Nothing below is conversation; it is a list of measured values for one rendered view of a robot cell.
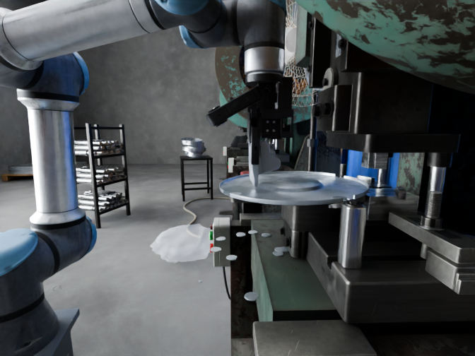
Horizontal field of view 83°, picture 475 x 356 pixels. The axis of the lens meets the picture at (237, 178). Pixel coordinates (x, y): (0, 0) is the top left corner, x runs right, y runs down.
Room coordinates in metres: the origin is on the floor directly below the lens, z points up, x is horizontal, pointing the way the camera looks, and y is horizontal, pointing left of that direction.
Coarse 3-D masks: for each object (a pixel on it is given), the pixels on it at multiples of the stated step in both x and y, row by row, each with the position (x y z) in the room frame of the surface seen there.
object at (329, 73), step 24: (336, 48) 0.57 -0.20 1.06; (336, 72) 0.56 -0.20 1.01; (360, 72) 0.47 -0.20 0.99; (336, 96) 0.49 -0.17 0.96; (360, 96) 0.46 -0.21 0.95; (384, 96) 0.46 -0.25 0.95; (408, 96) 0.47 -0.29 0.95; (432, 96) 0.47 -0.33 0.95; (336, 120) 0.49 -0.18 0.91; (360, 120) 0.46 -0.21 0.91; (384, 120) 0.46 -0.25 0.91; (408, 120) 0.47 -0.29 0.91
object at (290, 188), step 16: (240, 176) 0.64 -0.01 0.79; (272, 176) 0.65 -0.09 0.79; (288, 176) 0.64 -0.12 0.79; (304, 176) 0.63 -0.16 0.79; (320, 176) 0.62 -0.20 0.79; (224, 192) 0.48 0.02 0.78; (240, 192) 0.48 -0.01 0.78; (256, 192) 0.48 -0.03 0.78; (272, 192) 0.48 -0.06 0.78; (288, 192) 0.47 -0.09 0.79; (304, 192) 0.47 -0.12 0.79; (320, 192) 0.47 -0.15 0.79; (336, 192) 0.46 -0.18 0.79; (352, 192) 0.46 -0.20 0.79
